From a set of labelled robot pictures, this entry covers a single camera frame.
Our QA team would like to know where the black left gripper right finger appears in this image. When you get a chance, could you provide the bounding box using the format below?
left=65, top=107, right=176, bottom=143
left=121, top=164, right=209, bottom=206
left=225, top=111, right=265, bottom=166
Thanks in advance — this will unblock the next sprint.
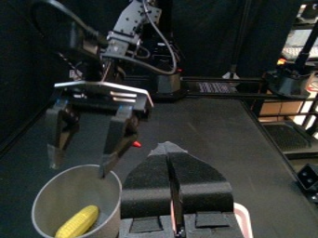
left=168, top=141, right=247, bottom=238

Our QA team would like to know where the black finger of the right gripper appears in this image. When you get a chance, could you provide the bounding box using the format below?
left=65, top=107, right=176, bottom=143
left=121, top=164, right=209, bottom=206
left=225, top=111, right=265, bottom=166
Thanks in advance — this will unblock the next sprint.
left=98, top=105, right=142, bottom=179
left=45, top=98, right=82, bottom=171

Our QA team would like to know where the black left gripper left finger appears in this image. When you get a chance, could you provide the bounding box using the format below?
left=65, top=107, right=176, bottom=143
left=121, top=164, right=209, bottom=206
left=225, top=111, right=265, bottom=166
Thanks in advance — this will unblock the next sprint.
left=118, top=141, right=177, bottom=238

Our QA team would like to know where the yellow toy corn cob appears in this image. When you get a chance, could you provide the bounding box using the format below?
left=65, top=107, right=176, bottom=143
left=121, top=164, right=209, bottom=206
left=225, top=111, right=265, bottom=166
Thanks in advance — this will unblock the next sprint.
left=54, top=205, right=101, bottom=238

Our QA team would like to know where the grey metal bowl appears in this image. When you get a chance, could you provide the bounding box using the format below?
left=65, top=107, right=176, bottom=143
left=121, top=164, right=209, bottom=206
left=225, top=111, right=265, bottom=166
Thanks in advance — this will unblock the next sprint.
left=30, top=164, right=125, bottom=238

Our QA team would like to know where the pink rimmed white plate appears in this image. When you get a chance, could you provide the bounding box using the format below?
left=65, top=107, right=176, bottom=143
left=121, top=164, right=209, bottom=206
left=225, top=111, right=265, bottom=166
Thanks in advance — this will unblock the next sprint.
left=233, top=202, right=256, bottom=238

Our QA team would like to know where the black ribbed floor mat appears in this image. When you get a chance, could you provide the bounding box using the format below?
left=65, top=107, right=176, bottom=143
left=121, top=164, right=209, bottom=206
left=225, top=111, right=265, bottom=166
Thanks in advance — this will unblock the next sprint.
left=263, top=122, right=313, bottom=152

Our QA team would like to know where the brown cardboard box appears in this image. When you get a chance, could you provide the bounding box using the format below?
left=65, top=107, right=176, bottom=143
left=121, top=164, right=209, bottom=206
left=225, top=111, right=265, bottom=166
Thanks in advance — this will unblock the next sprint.
left=257, top=99, right=309, bottom=123

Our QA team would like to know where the white keyboard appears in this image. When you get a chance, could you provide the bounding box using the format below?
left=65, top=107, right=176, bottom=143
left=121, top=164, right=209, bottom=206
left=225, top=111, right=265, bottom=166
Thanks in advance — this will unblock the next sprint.
left=283, top=28, right=318, bottom=60

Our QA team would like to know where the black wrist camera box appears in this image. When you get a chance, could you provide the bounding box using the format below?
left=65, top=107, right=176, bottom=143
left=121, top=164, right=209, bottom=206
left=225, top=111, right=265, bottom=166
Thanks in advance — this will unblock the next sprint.
left=66, top=20, right=110, bottom=61

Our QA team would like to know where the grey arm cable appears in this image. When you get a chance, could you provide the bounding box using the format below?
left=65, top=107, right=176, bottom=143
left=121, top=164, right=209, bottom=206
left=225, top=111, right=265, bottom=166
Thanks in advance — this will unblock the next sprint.
left=141, top=0, right=180, bottom=76

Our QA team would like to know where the black corner bracket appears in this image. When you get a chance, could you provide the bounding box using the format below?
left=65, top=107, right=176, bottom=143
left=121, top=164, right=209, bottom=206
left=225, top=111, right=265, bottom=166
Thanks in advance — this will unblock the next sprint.
left=296, top=163, right=318, bottom=205

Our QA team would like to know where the black looped camera cable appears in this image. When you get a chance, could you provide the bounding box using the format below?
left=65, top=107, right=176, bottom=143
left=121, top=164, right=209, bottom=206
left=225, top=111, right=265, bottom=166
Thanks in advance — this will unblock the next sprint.
left=30, top=0, right=105, bottom=41

